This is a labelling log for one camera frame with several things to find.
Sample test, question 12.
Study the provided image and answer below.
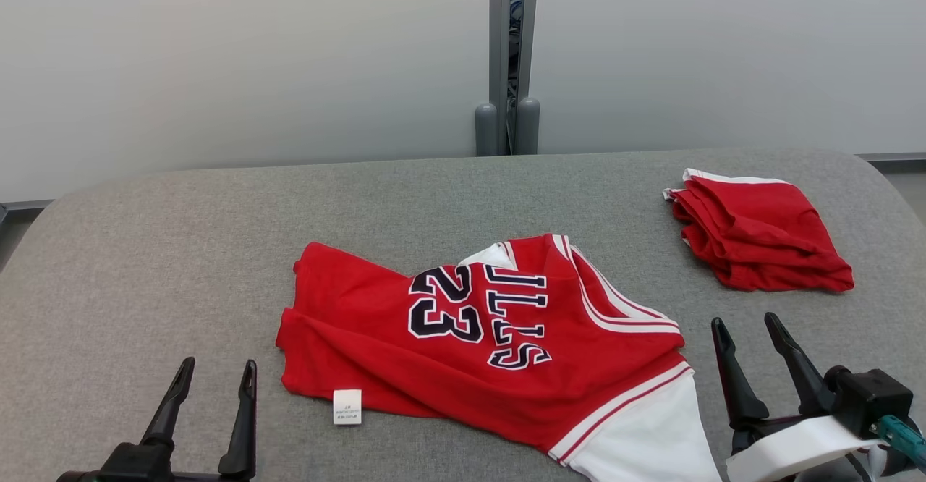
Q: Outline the right camera teal cable connector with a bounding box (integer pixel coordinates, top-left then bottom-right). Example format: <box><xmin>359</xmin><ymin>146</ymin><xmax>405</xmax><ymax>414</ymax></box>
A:
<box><xmin>868</xmin><ymin>415</ymin><xmax>926</xmax><ymax>470</ymax></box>

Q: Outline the red shorts white side panel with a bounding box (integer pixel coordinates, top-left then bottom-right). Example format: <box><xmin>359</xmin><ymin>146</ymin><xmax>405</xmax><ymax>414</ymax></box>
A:
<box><xmin>662</xmin><ymin>168</ymin><xmax>856</xmax><ymax>294</ymax></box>

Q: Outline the grey partition post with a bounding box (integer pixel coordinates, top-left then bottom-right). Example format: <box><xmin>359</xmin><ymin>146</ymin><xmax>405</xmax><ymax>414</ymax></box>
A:
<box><xmin>474</xmin><ymin>0</ymin><xmax>516</xmax><ymax>157</ymax></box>
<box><xmin>515</xmin><ymin>0</ymin><xmax>542</xmax><ymax>156</ymax></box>

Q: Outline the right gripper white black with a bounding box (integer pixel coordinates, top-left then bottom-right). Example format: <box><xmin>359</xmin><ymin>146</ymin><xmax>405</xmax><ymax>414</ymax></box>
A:
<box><xmin>711</xmin><ymin>312</ymin><xmax>880</xmax><ymax>482</ymax></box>

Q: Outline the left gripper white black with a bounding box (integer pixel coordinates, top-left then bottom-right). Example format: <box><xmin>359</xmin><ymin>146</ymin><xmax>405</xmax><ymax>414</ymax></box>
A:
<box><xmin>140</xmin><ymin>356</ymin><xmax>258</xmax><ymax>482</ymax></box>

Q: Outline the red Bulls 23 jersey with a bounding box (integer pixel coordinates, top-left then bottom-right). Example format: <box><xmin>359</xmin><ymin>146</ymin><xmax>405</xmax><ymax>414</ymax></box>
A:
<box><xmin>275</xmin><ymin>233</ymin><xmax>724</xmax><ymax>482</ymax></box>

